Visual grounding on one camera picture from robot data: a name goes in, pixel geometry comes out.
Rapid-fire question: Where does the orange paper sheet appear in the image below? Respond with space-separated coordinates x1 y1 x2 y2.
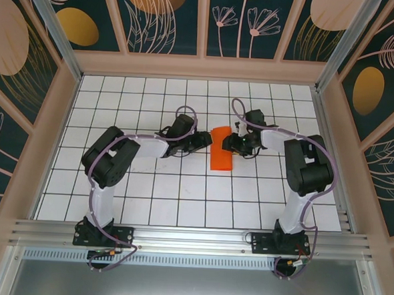
208 123 235 172

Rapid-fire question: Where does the grey metal sheet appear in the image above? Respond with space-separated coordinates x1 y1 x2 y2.
7 256 372 295

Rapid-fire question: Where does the aluminium side rail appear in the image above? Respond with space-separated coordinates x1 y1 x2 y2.
304 87 367 234

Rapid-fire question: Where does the aluminium mounting rail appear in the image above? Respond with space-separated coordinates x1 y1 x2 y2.
9 212 376 266

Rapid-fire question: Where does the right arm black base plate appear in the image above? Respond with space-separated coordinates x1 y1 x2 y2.
249 231 312 258

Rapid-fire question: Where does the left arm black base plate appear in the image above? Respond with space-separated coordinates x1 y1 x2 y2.
73 222 135 250

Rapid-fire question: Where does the slotted metal cable tray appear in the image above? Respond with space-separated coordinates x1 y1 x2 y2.
22 246 278 274

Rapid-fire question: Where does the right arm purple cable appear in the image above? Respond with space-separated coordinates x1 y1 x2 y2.
220 97 343 284

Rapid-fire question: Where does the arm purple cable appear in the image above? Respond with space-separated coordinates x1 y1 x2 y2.
81 99 200 278
220 97 343 284

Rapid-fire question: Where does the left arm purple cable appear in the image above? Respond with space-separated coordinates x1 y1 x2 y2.
81 99 200 278

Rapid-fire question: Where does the aluminium corner post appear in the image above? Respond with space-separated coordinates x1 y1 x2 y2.
315 0 393 96
15 0 88 81

